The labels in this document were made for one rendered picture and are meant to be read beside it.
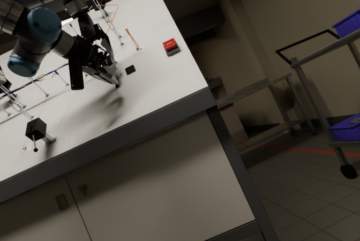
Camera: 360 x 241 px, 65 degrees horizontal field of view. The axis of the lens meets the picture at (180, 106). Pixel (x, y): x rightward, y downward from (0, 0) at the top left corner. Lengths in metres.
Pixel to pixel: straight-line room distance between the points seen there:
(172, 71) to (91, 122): 0.35
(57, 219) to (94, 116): 0.38
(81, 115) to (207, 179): 0.52
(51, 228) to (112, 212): 0.23
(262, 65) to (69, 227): 3.97
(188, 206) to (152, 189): 0.13
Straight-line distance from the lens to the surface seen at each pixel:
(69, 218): 1.14
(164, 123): 0.94
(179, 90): 0.97
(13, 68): 0.88
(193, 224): 1.04
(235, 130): 5.92
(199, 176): 0.99
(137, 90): 1.06
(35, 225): 1.21
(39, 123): 1.09
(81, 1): 1.17
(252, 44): 4.70
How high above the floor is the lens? 0.78
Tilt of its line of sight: 4 degrees up
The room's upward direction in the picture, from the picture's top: 24 degrees counter-clockwise
